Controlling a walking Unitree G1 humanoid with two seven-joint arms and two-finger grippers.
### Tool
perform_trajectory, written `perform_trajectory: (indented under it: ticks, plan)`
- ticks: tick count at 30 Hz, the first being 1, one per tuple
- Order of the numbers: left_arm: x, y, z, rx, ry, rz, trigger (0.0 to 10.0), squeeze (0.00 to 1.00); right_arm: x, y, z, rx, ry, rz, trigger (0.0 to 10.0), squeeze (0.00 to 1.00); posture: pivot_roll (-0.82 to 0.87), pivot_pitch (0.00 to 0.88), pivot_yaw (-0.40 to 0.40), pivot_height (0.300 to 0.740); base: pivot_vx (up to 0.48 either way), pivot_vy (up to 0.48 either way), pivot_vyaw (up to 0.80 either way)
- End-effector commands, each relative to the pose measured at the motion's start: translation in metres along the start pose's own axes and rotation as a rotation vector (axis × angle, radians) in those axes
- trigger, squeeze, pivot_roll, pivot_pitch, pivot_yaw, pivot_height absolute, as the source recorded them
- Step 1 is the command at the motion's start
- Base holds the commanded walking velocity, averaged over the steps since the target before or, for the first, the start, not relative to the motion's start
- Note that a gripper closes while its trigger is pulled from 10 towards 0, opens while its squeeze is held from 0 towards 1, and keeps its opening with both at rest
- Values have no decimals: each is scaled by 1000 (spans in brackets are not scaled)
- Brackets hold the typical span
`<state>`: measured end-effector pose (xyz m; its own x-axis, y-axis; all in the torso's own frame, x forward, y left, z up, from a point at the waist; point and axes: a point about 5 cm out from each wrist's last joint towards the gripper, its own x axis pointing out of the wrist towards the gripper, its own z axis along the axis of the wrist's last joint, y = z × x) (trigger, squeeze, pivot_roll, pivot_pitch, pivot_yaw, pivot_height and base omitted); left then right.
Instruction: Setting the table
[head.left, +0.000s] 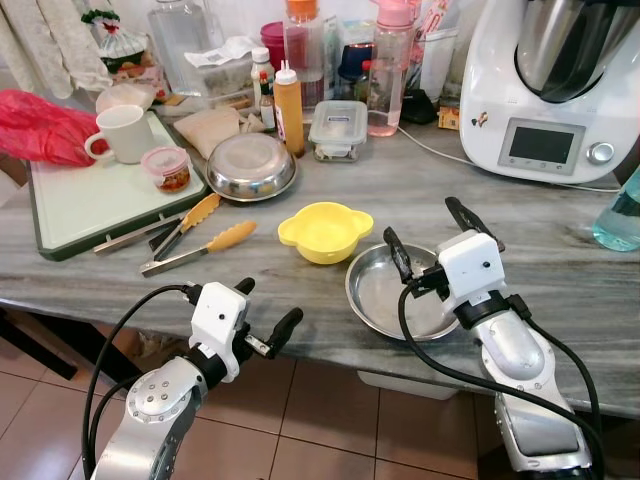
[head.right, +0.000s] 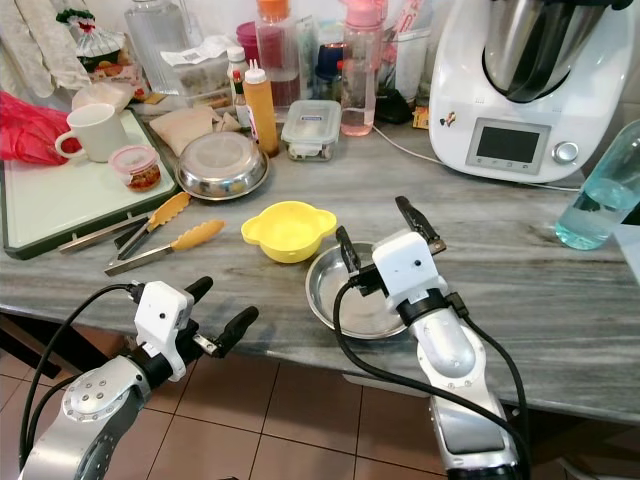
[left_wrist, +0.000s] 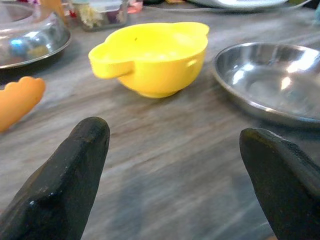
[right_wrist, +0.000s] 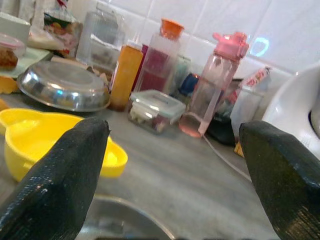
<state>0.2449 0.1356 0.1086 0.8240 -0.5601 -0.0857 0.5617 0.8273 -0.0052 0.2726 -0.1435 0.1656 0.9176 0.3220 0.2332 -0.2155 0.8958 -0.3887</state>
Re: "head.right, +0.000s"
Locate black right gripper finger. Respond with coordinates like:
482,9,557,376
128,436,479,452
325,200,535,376
394,195,448,254
334,225,364,279

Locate shallow steel plate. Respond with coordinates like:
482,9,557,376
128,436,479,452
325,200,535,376
304,242,413,342

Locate steel tongs with orange tips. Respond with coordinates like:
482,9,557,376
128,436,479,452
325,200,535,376
103,219,227,277
57,191,192,261

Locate yellow plastic bowl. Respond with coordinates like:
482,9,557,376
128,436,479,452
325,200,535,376
240,200,339,265

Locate glass food container with lid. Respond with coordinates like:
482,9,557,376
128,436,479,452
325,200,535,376
279,98,343,163

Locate covered steel bowl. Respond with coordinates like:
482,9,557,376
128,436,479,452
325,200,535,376
175,130,271,202

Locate small pink-lidded plastic tub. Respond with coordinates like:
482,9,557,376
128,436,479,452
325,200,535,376
109,144,163,194

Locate pink water bottle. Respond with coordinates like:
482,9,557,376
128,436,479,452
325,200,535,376
339,0,390,139

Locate white kitchen food processor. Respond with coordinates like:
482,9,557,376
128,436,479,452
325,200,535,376
427,0,640,185

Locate white green-rimmed cutting board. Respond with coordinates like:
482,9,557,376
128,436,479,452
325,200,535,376
1,107,177,262

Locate brown paper packet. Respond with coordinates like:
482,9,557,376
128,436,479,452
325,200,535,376
144,104,213,158

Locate orange squeeze sauce bottle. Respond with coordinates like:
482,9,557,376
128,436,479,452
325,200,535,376
242,59,280,158

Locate dark wooden furniture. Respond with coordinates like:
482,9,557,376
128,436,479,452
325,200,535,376
0,312,63,383

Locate white ceramic mug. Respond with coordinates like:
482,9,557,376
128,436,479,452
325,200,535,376
54,102,130,164

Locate teal glass bottle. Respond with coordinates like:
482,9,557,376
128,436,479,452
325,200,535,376
554,119,640,252

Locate small white-capped sauce bottle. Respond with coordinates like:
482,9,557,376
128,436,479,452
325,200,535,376
225,44,253,129

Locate clear bottle with orange cap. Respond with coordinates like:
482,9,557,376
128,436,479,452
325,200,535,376
254,0,302,110

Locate clear plastic takeaway box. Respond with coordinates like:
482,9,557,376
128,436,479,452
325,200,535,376
160,34,231,99

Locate beige bowl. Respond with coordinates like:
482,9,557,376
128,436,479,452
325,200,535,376
71,81,133,109

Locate red plastic bag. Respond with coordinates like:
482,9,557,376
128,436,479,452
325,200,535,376
0,90,83,167

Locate magenta lidded jar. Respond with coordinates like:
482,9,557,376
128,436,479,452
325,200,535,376
236,21,262,63

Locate white lace cloth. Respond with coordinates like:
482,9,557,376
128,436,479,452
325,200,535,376
0,0,83,97

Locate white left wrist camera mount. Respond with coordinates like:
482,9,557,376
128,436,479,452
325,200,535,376
134,280,197,357

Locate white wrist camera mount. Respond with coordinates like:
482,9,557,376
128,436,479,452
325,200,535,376
371,229,449,302
134,280,197,357

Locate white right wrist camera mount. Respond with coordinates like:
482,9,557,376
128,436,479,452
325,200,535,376
371,229,449,302

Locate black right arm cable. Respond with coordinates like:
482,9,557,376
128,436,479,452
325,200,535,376
331,276,533,479

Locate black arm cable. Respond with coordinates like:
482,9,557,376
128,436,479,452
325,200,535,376
331,276,533,479
17,283,143,479

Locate white power cable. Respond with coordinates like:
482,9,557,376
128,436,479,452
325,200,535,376
368,124,587,192

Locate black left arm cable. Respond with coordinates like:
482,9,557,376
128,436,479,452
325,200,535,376
17,283,143,479

